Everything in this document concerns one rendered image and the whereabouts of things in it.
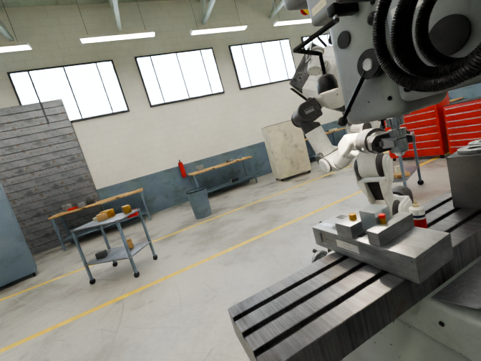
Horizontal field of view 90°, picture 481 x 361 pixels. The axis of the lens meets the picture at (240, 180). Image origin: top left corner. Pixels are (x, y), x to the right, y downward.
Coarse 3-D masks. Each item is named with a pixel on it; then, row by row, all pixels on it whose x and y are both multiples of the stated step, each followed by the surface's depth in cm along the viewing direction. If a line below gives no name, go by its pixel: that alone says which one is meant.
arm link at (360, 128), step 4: (360, 124) 91; (364, 124) 88; (368, 124) 88; (352, 128) 96; (356, 128) 93; (360, 128) 90; (364, 128) 89; (368, 128) 89; (356, 132) 95; (360, 132) 89; (356, 136) 89; (356, 140) 89; (356, 144) 89; (356, 148) 93
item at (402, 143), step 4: (404, 132) 70; (388, 136) 73; (392, 136) 71; (396, 136) 71; (400, 136) 70; (404, 136) 70; (400, 140) 70; (404, 140) 70; (400, 144) 71; (404, 144) 71; (392, 148) 72; (396, 148) 72; (400, 148) 71; (404, 148) 71; (408, 148) 71; (392, 152) 73; (396, 152) 72; (400, 152) 71
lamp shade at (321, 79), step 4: (324, 76) 85; (328, 76) 84; (332, 76) 84; (320, 80) 85; (324, 80) 84; (328, 80) 84; (332, 80) 84; (336, 80) 85; (320, 84) 85; (324, 84) 84; (328, 84) 84; (332, 84) 84; (336, 84) 85; (316, 88) 89; (320, 88) 86; (324, 88) 85; (328, 88) 84; (332, 88) 84; (336, 88) 88; (320, 92) 86; (324, 92) 91
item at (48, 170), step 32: (0, 128) 606; (32, 128) 630; (64, 128) 656; (0, 160) 609; (32, 160) 633; (64, 160) 659; (32, 192) 636; (64, 192) 662; (96, 192) 690; (32, 224) 638
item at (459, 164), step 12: (480, 144) 84; (456, 156) 82; (468, 156) 79; (480, 156) 76; (456, 168) 82; (468, 168) 80; (480, 168) 77; (456, 180) 84; (468, 180) 81; (480, 180) 78; (456, 192) 85; (468, 192) 82; (480, 192) 79; (456, 204) 86; (468, 204) 83; (480, 204) 80
